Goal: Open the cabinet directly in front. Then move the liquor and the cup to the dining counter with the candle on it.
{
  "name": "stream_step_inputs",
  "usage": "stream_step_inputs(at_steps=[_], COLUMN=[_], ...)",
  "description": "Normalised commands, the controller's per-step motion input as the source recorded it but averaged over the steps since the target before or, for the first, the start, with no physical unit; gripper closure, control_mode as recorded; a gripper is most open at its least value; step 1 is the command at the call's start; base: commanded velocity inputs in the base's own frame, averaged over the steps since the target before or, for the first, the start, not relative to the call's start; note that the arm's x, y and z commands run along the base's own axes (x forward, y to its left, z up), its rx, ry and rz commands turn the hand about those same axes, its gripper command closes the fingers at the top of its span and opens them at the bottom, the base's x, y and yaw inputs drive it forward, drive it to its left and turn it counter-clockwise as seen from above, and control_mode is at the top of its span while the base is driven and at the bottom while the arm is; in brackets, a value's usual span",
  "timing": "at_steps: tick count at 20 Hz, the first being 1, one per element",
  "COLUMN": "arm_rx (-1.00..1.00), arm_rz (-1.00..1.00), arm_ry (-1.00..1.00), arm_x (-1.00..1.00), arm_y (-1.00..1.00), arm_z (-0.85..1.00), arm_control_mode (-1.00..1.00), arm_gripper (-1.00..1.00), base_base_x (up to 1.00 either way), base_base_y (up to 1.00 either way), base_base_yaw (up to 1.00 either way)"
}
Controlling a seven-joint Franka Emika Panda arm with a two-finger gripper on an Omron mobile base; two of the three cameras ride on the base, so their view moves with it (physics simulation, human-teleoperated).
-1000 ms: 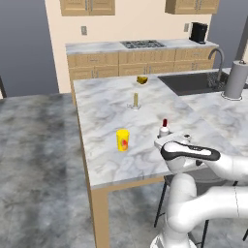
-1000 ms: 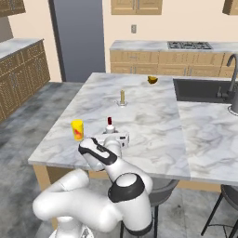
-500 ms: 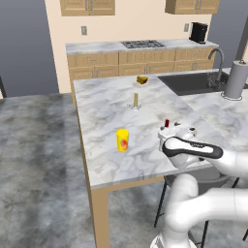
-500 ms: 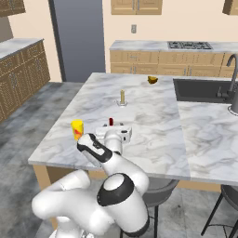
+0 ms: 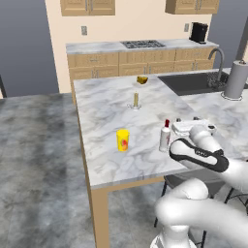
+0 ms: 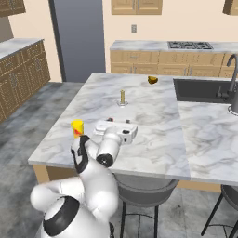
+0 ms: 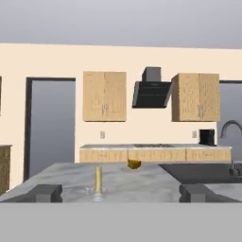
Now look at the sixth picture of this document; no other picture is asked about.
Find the dark grey sink basin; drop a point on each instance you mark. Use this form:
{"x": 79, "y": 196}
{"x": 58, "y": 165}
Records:
{"x": 198, "y": 90}

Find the dark wooden wall cupboard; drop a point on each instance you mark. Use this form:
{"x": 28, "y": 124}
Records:
{"x": 10, "y": 6}

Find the grey bar stool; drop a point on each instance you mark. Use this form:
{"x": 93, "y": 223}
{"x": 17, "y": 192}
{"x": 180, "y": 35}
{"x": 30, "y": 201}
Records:
{"x": 229, "y": 195}
{"x": 145, "y": 192}

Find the dark grey tap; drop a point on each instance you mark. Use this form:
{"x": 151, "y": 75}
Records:
{"x": 234, "y": 93}

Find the black gas hob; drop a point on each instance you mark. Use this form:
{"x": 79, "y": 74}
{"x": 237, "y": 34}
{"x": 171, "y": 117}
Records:
{"x": 190, "y": 45}

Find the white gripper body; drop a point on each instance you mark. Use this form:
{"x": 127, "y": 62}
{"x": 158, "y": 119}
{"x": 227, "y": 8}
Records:
{"x": 108, "y": 126}

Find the grey wall socket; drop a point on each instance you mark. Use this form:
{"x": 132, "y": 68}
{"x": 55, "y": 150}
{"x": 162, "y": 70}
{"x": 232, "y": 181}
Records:
{"x": 134, "y": 29}

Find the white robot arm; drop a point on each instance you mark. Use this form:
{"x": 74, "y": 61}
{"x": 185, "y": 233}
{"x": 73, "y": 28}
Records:
{"x": 99, "y": 189}

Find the light wooden base cupboards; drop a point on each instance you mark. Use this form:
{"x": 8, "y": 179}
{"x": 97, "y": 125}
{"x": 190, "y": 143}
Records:
{"x": 161, "y": 63}

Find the dark wooden base cupboards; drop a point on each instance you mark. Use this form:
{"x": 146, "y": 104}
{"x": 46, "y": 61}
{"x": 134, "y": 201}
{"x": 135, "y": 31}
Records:
{"x": 18, "y": 77}

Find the grey fridge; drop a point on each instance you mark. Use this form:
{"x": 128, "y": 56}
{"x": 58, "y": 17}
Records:
{"x": 80, "y": 40}

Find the light wooden wall cupboard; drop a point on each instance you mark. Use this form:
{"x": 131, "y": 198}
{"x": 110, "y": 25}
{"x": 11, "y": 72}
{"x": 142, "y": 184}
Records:
{"x": 231, "y": 6}
{"x": 136, "y": 6}

